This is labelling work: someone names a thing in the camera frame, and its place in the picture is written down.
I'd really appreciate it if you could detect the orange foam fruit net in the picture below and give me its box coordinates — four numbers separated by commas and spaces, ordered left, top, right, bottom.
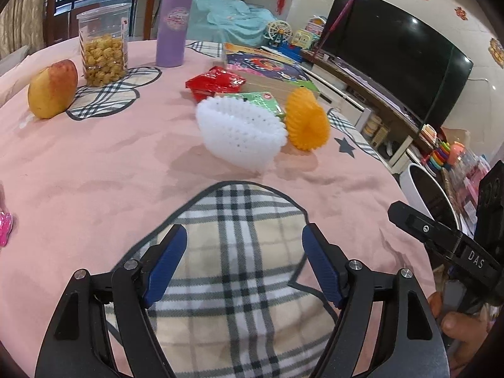
283, 88, 331, 151

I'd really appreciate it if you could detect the white foam fruit net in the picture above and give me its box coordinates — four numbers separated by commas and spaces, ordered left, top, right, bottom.
196, 96, 287, 172

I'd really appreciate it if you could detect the green drink carton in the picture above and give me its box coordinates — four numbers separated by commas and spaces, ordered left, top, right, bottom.
240, 91, 285, 120

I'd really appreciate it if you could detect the red snack wrapper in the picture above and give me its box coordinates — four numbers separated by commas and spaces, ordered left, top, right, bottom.
185, 66, 246, 102

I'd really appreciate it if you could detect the white round trash bin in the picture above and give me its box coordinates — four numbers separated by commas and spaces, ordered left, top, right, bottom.
399, 163, 460, 230

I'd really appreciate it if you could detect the person's right hand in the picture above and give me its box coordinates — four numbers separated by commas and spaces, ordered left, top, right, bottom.
441, 306, 490, 377

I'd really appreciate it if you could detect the pink bed blanket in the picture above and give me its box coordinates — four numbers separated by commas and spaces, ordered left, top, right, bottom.
1, 40, 435, 377

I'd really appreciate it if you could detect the white tv cabinet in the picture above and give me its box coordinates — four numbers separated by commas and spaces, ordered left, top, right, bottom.
300, 50, 432, 174

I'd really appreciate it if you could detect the pink toy on bed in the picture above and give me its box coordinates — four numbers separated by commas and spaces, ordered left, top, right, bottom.
0, 188, 14, 248

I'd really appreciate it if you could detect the black television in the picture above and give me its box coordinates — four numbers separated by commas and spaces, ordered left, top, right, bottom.
320, 0, 473, 128

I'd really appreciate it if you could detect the red yellow mango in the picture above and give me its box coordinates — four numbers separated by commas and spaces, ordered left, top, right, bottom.
27, 59, 78, 119

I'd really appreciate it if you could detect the colourful children's book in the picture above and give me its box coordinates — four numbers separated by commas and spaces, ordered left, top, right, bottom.
222, 43, 319, 104

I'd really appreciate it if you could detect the toy ferris wheel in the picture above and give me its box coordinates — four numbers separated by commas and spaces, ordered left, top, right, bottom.
265, 20, 292, 48

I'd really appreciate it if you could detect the clear jar of snacks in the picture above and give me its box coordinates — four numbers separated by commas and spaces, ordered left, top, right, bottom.
77, 3, 131, 87

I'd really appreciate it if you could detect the purple thermos bottle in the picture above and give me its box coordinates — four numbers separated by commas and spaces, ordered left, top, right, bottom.
156, 0, 192, 67

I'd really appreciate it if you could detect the teal covered armchair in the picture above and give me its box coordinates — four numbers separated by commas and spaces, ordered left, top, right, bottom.
187, 0, 276, 47

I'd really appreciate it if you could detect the rainbow stacking ring toy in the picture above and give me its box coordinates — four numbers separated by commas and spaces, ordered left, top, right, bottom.
423, 141, 451, 175

